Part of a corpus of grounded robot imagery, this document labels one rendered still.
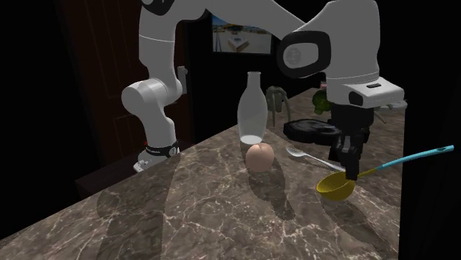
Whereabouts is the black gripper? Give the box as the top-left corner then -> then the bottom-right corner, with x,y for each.
327,103 -> 375,181

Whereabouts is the grey-green claw-shaped tool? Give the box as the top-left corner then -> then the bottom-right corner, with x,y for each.
265,85 -> 293,128

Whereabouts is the beige egg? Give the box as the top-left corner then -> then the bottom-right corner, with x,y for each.
245,142 -> 276,173

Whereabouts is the dark brown door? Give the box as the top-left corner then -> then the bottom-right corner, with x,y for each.
56,0 -> 196,167

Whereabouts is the framed wall picture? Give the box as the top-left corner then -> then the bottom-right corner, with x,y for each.
211,13 -> 273,55

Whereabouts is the black flat pan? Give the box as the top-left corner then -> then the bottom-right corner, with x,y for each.
282,118 -> 344,146

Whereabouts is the green leafy vegetable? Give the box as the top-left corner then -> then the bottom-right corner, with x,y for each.
311,89 -> 335,117

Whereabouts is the silver spoon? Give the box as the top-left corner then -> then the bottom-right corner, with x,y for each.
285,146 -> 346,173

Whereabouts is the clear glass bottle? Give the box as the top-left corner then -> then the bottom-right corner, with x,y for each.
236,71 -> 270,146

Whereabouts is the yellow ladle with blue handle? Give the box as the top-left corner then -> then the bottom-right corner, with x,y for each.
315,144 -> 456,202

